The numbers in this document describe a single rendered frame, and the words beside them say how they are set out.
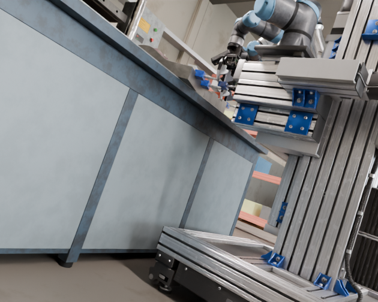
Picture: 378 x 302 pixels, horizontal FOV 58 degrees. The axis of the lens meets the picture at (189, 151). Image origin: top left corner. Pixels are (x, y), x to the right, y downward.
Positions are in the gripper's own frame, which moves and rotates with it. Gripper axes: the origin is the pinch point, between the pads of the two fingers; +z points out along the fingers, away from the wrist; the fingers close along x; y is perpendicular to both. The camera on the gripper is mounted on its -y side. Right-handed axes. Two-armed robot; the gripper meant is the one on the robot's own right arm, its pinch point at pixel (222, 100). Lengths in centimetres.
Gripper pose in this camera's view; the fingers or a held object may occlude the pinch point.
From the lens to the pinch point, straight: 210.6
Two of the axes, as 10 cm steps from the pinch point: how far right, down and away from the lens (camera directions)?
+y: 8.0, 2.3, -5.5
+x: 4.9, 2.4, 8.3
